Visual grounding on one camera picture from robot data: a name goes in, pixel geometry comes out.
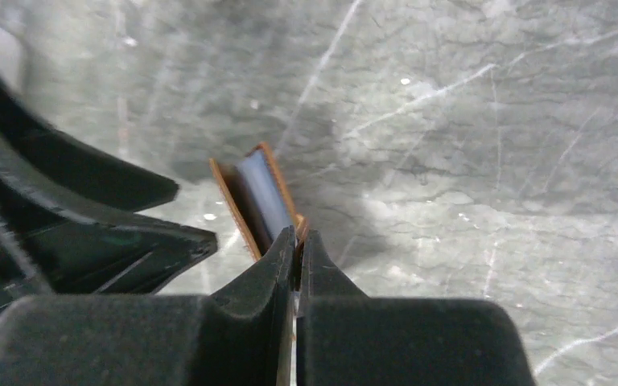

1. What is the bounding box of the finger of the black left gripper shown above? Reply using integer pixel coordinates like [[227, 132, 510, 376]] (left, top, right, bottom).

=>
[[0, 135, 217, 296], [0, 77, 179, 211]]

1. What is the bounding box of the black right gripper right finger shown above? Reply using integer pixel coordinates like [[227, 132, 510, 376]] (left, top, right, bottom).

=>
[[296, 230, 534, 386]]

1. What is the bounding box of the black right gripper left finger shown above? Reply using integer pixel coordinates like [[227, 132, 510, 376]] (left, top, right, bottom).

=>
[[0, 228, 295, 385]]

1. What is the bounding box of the brown leather card holder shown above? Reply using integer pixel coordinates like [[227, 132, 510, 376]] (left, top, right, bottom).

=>
[[209, 142, 308, 261]]

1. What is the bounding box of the light blue credit card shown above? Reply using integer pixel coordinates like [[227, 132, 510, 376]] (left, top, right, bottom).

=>
[[236, 149, 293, 240]]

